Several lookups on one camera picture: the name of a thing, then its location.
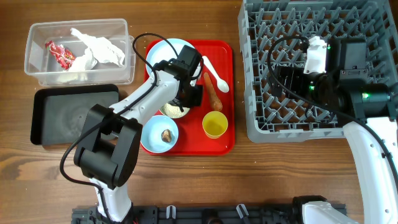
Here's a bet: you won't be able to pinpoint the green bowl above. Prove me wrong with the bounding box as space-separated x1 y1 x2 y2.
159 101 191 119

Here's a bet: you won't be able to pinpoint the white rice grains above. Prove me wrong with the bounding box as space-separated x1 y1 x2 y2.
163 102 189 119

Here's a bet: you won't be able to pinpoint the yellow plastic cup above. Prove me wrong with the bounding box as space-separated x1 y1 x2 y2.
202 111 228 139

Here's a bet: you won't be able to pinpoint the brown food scrap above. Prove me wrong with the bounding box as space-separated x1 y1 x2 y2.
161 129 172 143

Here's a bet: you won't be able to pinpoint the small light blue bowl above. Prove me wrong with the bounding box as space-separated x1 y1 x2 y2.
141 115 179 154

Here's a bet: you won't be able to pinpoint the white paper napkin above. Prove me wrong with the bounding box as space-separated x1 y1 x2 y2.
68 28 125 72

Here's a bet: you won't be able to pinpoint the red snack wrapper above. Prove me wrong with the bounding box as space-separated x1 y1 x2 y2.
45 40 76 70

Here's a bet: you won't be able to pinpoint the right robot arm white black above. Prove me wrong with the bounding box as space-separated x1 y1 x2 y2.
269 36 397 223

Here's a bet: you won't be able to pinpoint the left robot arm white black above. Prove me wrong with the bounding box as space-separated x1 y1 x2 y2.
73 45 203 223

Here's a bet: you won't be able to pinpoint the grey dishwasher rack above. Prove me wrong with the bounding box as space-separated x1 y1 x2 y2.
238 0 397 143

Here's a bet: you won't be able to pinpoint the clear plastic waste bin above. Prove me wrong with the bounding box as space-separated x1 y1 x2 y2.
24 19 136 86

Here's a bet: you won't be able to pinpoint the black waste tray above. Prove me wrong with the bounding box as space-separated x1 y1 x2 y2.
30 84 119 146

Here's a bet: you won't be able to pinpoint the orange carrot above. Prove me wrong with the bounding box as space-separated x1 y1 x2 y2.
203 72 223 112

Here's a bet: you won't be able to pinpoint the white plastic spoon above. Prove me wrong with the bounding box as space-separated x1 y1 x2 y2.
202 56 229 93

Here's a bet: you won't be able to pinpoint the red serving tray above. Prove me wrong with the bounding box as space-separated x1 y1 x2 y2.
141 40 235 156

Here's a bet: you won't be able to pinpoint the large light blue plate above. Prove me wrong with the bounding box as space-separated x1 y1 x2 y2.
146 39 202 86

